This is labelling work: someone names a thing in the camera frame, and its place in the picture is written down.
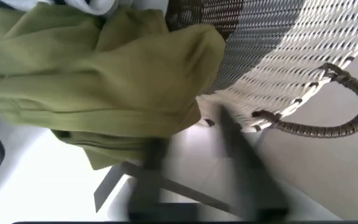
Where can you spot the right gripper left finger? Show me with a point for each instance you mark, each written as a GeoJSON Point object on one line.
{"type": "Point", "coordinates": [149, 186]}

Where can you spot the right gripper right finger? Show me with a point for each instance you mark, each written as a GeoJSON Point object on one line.
{"type": "Point", "coordinates": [253, 186]}

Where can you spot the green printed garment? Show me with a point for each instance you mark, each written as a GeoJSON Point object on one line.
{"type": "Point", "coordinates": [104, 87]}

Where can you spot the white laundry basket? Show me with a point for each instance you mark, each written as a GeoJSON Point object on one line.
{"type": "Point", "coordinates": [291, 56]}

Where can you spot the pale grey shorts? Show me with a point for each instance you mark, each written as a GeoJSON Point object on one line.
{"type": "Point", "coordinates": [89, 6]}

